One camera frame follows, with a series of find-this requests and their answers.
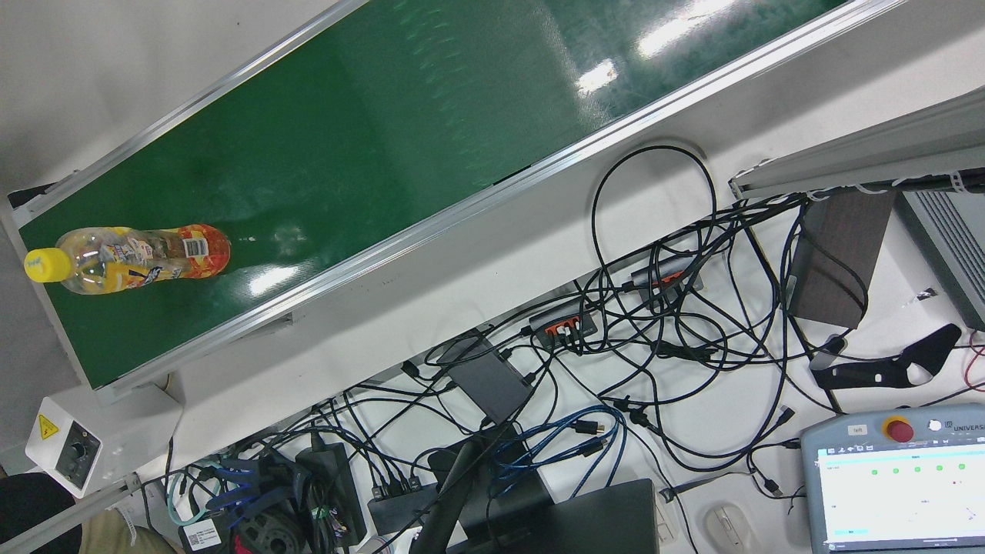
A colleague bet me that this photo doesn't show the grey teach pendant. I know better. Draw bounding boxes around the grey teach pendant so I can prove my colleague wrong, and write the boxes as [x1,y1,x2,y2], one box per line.
[800,404,985,554]

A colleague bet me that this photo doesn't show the black power adapter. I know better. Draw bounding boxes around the black power adapter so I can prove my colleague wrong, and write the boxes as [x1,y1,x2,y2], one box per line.
[296,442,369,543]

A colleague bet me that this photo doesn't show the black multi-port hub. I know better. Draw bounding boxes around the black multi-port hub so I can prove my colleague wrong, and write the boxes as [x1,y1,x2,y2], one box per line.
[368,477,439,533]

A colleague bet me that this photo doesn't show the white labelled small box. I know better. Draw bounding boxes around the white labelled small box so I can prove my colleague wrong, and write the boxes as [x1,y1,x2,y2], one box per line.
[179,517,232,551]

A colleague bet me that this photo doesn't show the grey ribbed metal case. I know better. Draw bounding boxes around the grey ribbed metal case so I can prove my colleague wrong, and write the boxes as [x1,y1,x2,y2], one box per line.
[893,189,985,332]

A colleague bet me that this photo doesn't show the brown wooden block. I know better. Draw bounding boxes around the brown wooden block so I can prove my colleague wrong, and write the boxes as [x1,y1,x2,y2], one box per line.
[786,189,897,330]

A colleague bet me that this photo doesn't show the aluminium beam with cable ties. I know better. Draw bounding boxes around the aluminium beam with cable ties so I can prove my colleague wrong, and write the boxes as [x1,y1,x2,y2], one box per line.
[727,86,985,202]

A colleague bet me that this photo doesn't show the white computer mouse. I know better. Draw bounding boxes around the white computer mouse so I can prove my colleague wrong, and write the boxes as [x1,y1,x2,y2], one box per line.
[706,502,749,554]

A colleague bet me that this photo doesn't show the person in black shirt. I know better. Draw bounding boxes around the person in black shirt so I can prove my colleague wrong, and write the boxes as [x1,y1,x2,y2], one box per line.
[0,473,178,554]

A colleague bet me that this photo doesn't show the white conveyor control box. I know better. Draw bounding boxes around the white conveyor control box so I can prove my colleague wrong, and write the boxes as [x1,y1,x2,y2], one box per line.
[25,383,184,499]

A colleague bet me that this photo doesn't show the green conveyor belt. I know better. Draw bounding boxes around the green conveyor belt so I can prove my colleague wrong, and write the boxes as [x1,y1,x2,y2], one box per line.
[0,0,913,405]

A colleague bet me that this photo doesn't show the blue cable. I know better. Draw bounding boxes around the blue cable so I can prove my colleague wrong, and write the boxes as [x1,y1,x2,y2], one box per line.
[489,405,628,501]

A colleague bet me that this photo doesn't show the grey USB hub orange ports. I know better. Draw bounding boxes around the grey USB hub orange ports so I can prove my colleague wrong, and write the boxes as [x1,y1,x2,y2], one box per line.
[528,302,599,349]
[629,258,705,301]

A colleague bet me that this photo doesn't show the long black looped cable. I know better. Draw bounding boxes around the long black looped cable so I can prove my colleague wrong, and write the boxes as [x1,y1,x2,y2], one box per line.
[591,145,718,309]

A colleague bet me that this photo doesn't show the black flat bracket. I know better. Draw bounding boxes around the black flat bracket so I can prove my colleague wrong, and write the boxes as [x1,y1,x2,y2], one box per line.
[810,323,963,392]

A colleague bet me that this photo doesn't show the dark grey flat box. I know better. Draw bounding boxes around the dark grey flat box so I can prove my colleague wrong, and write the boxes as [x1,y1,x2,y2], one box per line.
[445,332,536,426]

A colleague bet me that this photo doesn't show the black round spool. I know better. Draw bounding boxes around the black round spool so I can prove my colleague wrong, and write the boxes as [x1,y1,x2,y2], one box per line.
[231,508,309,554]

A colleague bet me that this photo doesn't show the orange drink bottle yellow cap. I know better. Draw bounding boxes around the orange drink bottle yellow cap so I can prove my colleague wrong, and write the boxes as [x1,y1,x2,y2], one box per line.
[23,223,232,295]

